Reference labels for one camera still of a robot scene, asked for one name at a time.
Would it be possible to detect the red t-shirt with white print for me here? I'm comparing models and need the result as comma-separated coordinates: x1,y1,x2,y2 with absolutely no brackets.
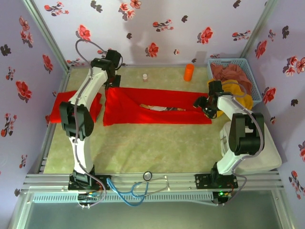
102,86,213,127

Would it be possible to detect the orange cylinder container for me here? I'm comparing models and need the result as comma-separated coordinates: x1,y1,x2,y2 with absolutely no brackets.
183,63,195,83

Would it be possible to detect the brownish pink t-shirt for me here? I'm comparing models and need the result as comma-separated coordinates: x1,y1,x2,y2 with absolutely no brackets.
210,62,253,94

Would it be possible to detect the yellow t-shirt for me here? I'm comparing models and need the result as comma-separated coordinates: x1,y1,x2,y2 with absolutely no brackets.
206,79,254,118

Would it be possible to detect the blue plastic basket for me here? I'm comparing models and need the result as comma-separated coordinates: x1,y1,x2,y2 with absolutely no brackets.
206,57,259,108

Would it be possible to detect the folded red t-shirt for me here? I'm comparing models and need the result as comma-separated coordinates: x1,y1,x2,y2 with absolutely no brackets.
48,91,103,124

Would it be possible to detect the right controller board green light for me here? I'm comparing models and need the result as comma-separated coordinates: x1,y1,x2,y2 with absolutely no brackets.
213,190,233,207

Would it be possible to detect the blue stethoscope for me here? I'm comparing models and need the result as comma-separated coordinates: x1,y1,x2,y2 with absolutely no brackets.
106,171,171,207

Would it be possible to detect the aluminium frame post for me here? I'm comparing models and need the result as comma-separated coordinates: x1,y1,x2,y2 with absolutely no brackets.
21,0,71,73
240,0,280,61

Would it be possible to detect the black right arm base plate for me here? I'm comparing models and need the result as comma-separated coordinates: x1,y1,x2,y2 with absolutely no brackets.
194,173,239,191

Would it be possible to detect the aluminium frame rail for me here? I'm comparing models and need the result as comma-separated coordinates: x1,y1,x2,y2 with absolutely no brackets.
21,173,285,192

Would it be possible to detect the grey slotted cable duct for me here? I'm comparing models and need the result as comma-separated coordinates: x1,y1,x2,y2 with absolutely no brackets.
31,192,213,204

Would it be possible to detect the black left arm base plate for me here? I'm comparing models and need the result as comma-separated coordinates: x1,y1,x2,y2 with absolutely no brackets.
67,173,112,191

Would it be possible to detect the left controller board with wires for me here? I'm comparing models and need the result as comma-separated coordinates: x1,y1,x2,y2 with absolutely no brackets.
76,183,109,210

